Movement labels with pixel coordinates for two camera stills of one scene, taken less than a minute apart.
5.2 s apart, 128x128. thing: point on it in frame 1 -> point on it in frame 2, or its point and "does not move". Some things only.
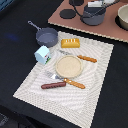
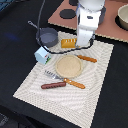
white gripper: (105, 2) -> (87, 23)
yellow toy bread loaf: (70, 43) does not move
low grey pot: (46, 36) does not move
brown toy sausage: (53, 85) does not move
